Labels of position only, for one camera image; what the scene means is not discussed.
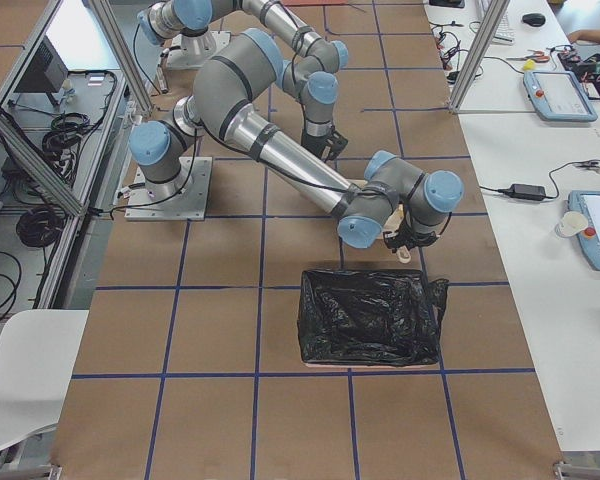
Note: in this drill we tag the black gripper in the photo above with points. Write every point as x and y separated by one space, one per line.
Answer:
316 145
399 240

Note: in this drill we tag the beige plastic dustpan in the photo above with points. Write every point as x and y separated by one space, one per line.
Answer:
360 183

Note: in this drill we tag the black bag lined bin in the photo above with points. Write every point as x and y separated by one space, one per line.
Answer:
371 318

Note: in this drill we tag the black power adapter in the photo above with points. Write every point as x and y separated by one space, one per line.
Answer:
527 192

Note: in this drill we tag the paper cup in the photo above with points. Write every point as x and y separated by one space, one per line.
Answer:
571 224

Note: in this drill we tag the black computer mouse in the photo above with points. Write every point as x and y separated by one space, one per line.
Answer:
533 19

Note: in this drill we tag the white chair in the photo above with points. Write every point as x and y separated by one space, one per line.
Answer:
38 350

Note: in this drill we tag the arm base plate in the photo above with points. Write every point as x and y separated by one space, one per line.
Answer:
185 198
191 49

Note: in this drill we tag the aluminium frame post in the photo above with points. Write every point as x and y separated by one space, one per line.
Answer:
479 46

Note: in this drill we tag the orange handled scissors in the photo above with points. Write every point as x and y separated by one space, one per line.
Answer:
538 56

